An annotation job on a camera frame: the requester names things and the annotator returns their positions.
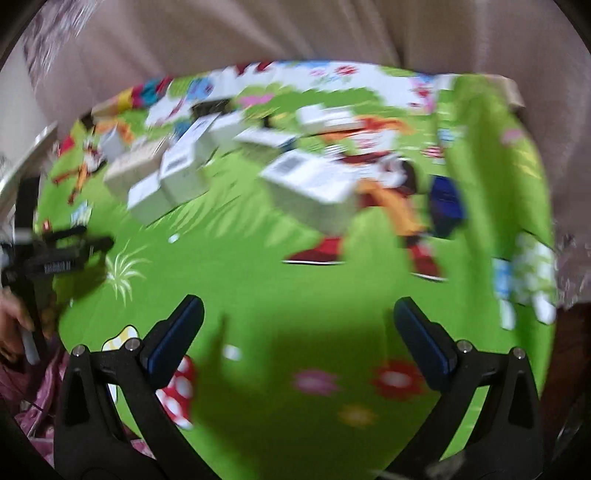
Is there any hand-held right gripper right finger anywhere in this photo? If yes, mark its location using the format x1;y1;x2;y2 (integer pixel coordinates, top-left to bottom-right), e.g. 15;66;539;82
383;298;543;480

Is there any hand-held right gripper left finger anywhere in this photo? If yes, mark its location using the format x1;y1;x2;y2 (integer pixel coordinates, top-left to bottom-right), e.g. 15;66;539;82
53;295;218;480

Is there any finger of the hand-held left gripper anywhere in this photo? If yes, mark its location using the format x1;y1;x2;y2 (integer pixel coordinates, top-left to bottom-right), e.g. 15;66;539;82
27;236;115;278
41;224;89;243

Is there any person's left hand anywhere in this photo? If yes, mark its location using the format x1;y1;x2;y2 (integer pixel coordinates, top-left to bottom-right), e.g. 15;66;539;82
0;286;35;365

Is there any pink patterned clothing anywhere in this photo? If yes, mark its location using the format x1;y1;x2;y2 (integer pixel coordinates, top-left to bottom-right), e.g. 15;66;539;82
0;342;155;462

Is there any silver-edged dresser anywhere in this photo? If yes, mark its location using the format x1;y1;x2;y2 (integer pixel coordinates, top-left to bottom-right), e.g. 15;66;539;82
0;121;58;222

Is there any green printed blanket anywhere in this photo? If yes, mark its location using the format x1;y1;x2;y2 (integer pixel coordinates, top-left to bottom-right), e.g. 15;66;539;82
34;60;557;467

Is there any pile of white boxes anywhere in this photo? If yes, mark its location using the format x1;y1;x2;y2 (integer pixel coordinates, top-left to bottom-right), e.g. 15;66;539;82
92;95;365;234

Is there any dark blue box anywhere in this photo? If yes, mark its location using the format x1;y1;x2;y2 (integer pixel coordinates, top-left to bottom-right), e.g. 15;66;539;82
428;175;468;240

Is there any beige embroidered curtain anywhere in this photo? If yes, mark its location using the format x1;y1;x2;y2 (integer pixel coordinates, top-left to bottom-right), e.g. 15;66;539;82
23;0;591;308

